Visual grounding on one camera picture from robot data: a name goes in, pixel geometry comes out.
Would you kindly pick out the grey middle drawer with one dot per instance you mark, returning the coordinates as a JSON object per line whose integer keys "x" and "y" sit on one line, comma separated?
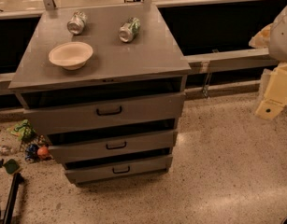
{"x": 109, "y": 147}

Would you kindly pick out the black stand leg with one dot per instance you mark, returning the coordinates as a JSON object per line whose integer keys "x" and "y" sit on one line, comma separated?
{"x": 17, "y": 179}

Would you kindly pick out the orange ball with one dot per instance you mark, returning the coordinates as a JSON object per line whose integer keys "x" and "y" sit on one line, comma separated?
{"x": 43, "y": 153}

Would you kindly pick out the green sponge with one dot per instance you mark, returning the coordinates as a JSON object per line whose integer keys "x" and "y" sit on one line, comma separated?
{"x": 12, "y": 167}

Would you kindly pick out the green chip bag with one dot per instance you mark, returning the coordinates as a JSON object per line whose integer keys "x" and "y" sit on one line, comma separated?
{"x": 23, "y": 130}

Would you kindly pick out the silver crushed can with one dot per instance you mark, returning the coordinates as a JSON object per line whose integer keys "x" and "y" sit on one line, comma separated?
{"x": 77, "y": 23}

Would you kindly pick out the grey drawer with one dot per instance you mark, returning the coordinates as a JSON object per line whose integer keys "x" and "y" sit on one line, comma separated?
{"x": 109, "y": 147}
{"x": 113, "y": 170}
{"x": 81, "y": 117}

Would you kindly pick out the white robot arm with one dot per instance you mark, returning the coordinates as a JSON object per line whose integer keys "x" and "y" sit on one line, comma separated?
{"x": 274, "y": 38}

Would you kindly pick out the grey top drawer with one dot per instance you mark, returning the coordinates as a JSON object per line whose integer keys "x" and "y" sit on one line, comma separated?
{"x": 81, "y": 117}

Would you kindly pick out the clear plastic bottle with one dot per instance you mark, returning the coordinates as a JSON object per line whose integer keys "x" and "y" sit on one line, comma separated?
{"x": 6, "y": 150}

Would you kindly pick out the blue crushed can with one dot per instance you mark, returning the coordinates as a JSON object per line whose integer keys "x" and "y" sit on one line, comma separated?
{"x": 31, "y": 153}

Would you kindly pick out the grey drawer cabinet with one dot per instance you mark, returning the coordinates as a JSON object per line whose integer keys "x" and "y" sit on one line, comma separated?
{"x": 152, "y": 64}

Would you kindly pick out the green soda can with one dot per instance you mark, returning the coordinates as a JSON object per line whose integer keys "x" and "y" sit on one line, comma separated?
{"x": 129, "y": 30}

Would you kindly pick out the white paper bowl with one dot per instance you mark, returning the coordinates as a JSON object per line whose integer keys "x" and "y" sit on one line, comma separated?
{"x": 71, "y": 55}

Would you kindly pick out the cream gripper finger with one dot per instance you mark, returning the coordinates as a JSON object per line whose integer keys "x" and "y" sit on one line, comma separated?
{"x": 272, "y": 92}
{"x": 261, "y": 39}

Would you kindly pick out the grey bottom drawer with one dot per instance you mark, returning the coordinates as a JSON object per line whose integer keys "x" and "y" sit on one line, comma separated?
{"x": 113, "y": 170}

